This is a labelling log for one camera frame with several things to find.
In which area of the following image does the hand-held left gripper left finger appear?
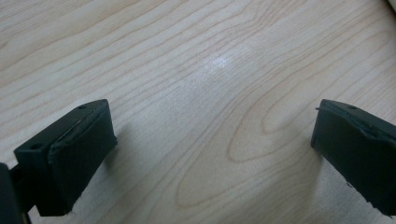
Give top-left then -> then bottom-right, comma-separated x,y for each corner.
13,99 -> 119,217

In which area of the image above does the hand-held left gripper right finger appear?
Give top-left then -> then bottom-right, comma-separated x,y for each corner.
310,99 -> 396,217

